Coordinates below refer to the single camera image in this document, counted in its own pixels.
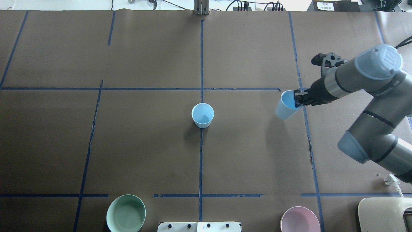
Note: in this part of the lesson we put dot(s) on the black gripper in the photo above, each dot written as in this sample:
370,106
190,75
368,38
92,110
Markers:
317,92

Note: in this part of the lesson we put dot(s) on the light blue cup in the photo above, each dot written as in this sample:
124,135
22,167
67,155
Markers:
286,105
202,115

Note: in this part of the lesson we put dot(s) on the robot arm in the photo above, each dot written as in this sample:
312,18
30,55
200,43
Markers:
379,72

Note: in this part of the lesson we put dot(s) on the black box with label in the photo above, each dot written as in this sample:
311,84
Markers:
333,6

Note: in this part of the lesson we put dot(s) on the pink bowl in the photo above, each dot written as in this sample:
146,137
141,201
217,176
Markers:
299,219

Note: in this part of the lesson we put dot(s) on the cream toaster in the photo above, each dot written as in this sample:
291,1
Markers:
385,214

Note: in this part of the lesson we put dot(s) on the green bowl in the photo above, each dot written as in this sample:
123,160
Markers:
126,213

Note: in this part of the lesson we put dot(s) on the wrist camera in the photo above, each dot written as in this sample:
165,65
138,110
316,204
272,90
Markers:
327,62

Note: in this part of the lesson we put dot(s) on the aluminium camera post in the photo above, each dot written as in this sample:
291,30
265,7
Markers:
201,7

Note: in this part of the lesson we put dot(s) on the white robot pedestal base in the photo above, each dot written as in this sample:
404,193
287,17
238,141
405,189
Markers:
225,226

